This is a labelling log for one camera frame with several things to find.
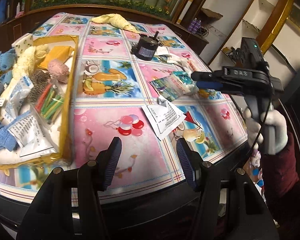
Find landscape print white pouch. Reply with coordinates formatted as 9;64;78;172
150;74;184;102

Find white paper packet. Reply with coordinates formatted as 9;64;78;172
142;95;186;140

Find white printed desiccant packet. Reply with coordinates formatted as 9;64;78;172
8;111;56;158

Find yellow green sticks bag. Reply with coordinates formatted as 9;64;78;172
30;81;65;127

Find brown yarn skein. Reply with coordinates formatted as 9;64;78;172
28;69;51;104

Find pink fluffy ball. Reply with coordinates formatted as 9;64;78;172
47;59;69;83

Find yellow fluffy towel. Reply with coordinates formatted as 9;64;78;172
0;44;50;99

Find lemon print tissue pack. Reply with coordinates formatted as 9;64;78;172
11;33;33;58

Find teal cartoon tissue pack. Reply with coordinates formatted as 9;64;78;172
172;71;198;95

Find white plastic mailer bag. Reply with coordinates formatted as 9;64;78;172
166;54;203;75

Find white blue desiccant packet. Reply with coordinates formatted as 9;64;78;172
0;75;34;125

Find blue fluffy cloth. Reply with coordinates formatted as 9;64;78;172
0;48;17;71

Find dark red sleeve forearm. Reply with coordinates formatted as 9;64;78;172
261;132;300;231

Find white gloved right hand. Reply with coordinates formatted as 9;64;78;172
243;107;288;155

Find purple bottles on shelf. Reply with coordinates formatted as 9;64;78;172
187;18;201;34

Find yellow taped foam box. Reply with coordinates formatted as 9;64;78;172
0;35;79;170

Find black electric motor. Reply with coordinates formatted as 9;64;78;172
131;31;161;61

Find floral patterned tablecloth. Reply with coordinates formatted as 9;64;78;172
31;12;247;203

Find yellow towel at table back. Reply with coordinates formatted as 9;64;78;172
90;14;140;34

